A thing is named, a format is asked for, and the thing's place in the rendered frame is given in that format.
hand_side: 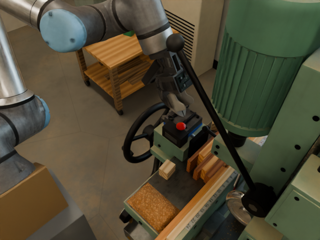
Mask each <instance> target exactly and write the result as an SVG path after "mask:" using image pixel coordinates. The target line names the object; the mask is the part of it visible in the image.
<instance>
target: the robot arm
mask: <svg viewBox="0 0 320 240"><path fill-rule="evenodd" d="M0 9H1V10H2V11H4V12H6V13H8V14H9V15H11V16H13V17H15V18H17V19H18V20H20V21H22V22H24V23H25V24H27V25H29V26H31V27H33V28H34V29H36V30H38V31H39V32H40V33H41V35H42V37H43V39H44V41H45V42H46V43H47V45H48V46H49V47H50V48H52V49H53V50H55V51H57V52H62V53H66V52H74V51H77V50H79V49H81V48H83V47H86V46H89V45H91V44H94V43H98V42H102V41H106V40H108V39H110V38H113V37H116V36H118V35H121V34H124V33H126V32H129V31H132V30H134V32H135V34H136V36H137V39H138V41H139V44H140V46H141V49H142V51H143V53H144V54H145V55H148V56H149V58H150V60H154V62H153V63H152V64H151V66H150V67H149V69H148V70H147V72H146V73H145V75H144V76H143V78H142V79H141V81H142V82H143V84H144V85H145V86H147V85H148V84H150V83H153V82H156V84H157V88H156V90H157V91H158V94H159V97H160V99H161V101H162V102H163V103H164V104H165V105H166V106H167V107H169V108H170V109H171V110H172V111H173V112H175V113H176V114H177V115H179V116H181V117H184V116H185V114H186V106H187V105H190V104H193V103H194V99H193V97H191V96H190V95H188V94H187V93H186V91H185V90H186V89H187V88H188V87H189V86H191V85H192V84H193V83H192V82H191V80H190V78H189V76H188V74H187V72H186V70H185V69H184V67H183V65H182V64H181V62H180V59H179V57H178V55H177V53H173V52H171V51H169V50H168V49H167V47H166V40H167V37H168V36H170V35H171V34H173V32H172V29H171V26H170V24H169V21H168V18H167V15H166V13H165V10H164V7H163V5H162V2H161V0H107V1H104V2H102V3H98V4H91V5H85V6H78V7H74V6H71V5H69V4H68V3H66V2H64V1H62V0H0ZM169 92H171V93H169ZM49 111H50V110H49V108H48V106H47V104H46V102H45V101H44V100H43V99H40V97H39V96H37V95H34V92H33V91H31V90H29V89H27V88H26V86H25V83H24V80H23V77H22V74H21V71H20V68H19V66H18V63H17V60H16V57H15V54H14V51H13V48H12V46H11V43H10V39H9V37H8V34H7V31H6V28H5V26H4V23H3V20H2V17H1V14H0V195H1V194H3V193H4V192H6V191H8V190H9V189H11V188H12V187H14V186H15V185H17V184H18V183H19V182H21V181H22V180H24V179H25V178H26V177H28V176H29V175H30V174H31V173H33V172H34V170H35V169H36V167H35V166H34V164H33V163H31V162H30V161H28V160H27V159H25V158H24V157H22V156H20V155H19V154H18V153H17V151H16V150H15V149H14V147H16V146H17V145H19V144H21V143H22V142H24V141H25V140H27V139H29V138H30V137H32V136H33V135H35V134H37V133H39V132H41V131H42V130H43V129H44V128H45V127H47V125H48V124H49V121H50V113H49Z"/></svg>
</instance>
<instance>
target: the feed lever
mask: <svg viewBox="0 0 320 240"><path fill-rule="evenodd" d="M184 45H185V41H184V38H183V37H182V36H181V35H180V34H177V33H173V34H171V35H170V36H168V37H167V40H166V47H167V49H168V50H169V51H171V52H173V53H177V55H178V57H179V59H180V61H181V63H182V65H183V67H184V69H185V70H186V72H187V74H188V76H189V78H190V80H191V82H192V83H193V85H194V87H195V89H196V91H197V93H198V95H199V96H200V98H201V100H202V102H203V104H204V106H205V108H206V109H207V111H208V113H209V115H210V117H211V119H212V121H213V122H214V124H215V126H216V128H217V130H218V132H219V134H220V135H221V137H222V139H223V141H224V143H225V145H226V146H227V148H228V150H229V152H230V154H231V156H232V158H233V159H234V161H235V163H236V165H237V167H238V169H239V171H240V172H241V174H242V176H243V178H244V180H245V182H246V184H247V185H248V187H249V189H248V190H247V191H246V193H245V194H244V195H243V196H242V198H241V202H242V205H243V207H244V208H245V209H246V210H247V211H248V212H249V213H250V214H252V215H254V216H256V217H259V218H264V217H266V216H267V214H268V213H269V212H270V210H271V208H272V207H273V206H274V204H275V203H276V201H277V197H276V194H275V193H274V191H273V190H272V189H271V188H270V187H268V186H267V185H265V184H263V183H259V182H255V183H253V181H252V179H251V177H250V175H249V173H248V172H247V170H246V168H245V166H244V164H243V162H242V160H241V158H240V156H239V155H238V153H237V151H236V149H235V147H234V145H233V143H232V141H231V139H230V138H229V136H228V134H227V132H226V130H225V128H224V126H223V124H222V123H221V121H220V119H219V117H218V115H217V113H216V111H215V109H214V107H213V105H212V103H211V101H210V99H209V98H208V96H207V94H206V92H205V90H204V88H203V86H202V84H201V83H200V81H199V79H198V77H197V75H196V73H195V71H194V69H193V67H192V66H191V64H190V62H189V60H188V58H187V56H186V54H185V52H184V50H183V48H184Z"/></svg>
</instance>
